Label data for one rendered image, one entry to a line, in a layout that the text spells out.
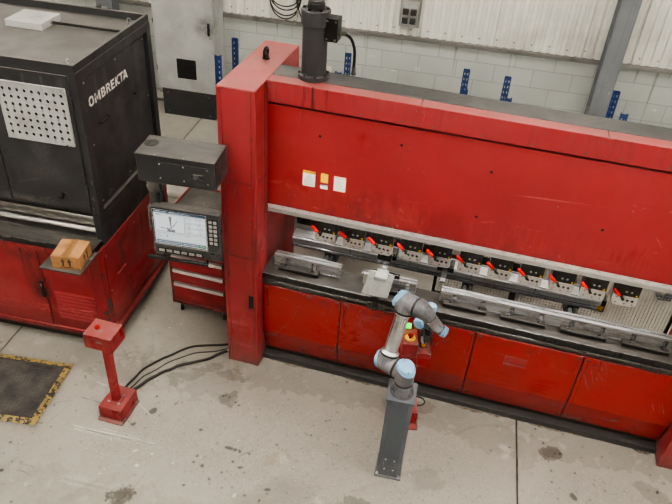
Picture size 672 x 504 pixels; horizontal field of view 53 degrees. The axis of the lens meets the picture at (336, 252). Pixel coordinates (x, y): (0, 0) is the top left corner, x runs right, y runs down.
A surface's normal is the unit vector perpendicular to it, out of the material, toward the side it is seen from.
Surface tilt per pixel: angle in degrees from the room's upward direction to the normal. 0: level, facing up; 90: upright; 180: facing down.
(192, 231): 90
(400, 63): 90
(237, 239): 90
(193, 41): 90
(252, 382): 0
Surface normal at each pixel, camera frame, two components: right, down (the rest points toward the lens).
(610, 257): -0.26, 0.56
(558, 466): 0.06, -0.80
